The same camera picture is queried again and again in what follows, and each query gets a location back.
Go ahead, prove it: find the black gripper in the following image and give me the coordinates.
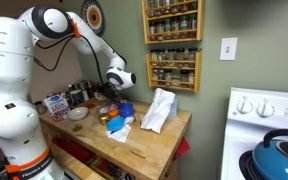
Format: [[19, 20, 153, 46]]
[[98, 82, 122, 102]]

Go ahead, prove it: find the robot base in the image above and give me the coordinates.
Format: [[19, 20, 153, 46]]
[[5, 147, 64, 180]]

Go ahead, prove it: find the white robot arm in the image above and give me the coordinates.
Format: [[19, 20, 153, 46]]
[[0, 6, 136, 169]]

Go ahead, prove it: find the orange lid cup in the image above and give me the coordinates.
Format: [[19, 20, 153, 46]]
[[108, 109, 119, 119]]

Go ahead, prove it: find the yellow lid jar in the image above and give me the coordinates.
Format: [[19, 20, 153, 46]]
[[98, 113, 110, 126]]

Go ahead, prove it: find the blue plastic lid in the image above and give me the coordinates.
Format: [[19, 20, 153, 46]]
[[106, 117, 124, 131]]

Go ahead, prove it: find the white ceramic bowl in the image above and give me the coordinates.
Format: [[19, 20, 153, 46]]
[[68, 107, 88, 121]]

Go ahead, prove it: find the blue cup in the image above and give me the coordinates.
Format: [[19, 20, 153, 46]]
[[118, 102, 134, 118]]

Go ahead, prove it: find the snack bag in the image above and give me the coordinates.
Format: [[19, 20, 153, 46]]
[[44, 95, 70, 121]]

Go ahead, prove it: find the white crumpled bag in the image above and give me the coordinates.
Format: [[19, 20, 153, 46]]
[[141, 88, 175, 133]]

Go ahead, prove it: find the lower wooden spice rack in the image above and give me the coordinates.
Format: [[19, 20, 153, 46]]
[[146, 51, 202, 93]]

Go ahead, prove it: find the wooden spice rack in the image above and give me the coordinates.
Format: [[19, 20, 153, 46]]
[[142, 0, 205, 44], [146, 51, 202, 93]]

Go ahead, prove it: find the upper wooden spice rack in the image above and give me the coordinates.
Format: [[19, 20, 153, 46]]
[[142, 0, 205, 44]]

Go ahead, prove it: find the white stove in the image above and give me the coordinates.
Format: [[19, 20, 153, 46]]
[[220, 87, 288, 180]]

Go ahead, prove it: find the blue kettle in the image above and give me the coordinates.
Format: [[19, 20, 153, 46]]
[[239, 129, 288, 180]]

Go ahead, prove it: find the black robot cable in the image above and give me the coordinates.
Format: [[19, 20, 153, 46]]
[[33, 32, 105, 86]]

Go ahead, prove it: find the decorative wall plate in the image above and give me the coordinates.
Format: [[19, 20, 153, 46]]
[[81, 0, 104, 35]]

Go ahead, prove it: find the white light switch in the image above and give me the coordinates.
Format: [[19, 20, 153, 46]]
[[220, 37, 238, 61]]

